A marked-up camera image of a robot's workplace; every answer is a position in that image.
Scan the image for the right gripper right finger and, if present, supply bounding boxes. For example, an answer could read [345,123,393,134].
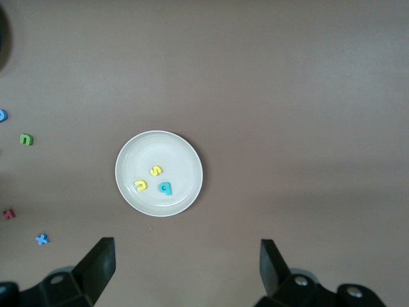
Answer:
[257,239,386,307]

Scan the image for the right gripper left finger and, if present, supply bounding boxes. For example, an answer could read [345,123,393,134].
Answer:
[0,237,116,307]

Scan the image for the beige plate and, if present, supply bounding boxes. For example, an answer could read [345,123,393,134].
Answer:
[114,130,204,218]

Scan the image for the brown table cover sheet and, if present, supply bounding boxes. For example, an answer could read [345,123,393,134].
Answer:
[0,0,409,307]

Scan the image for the blue plate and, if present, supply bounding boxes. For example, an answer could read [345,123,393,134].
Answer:
[0,4,14,73]

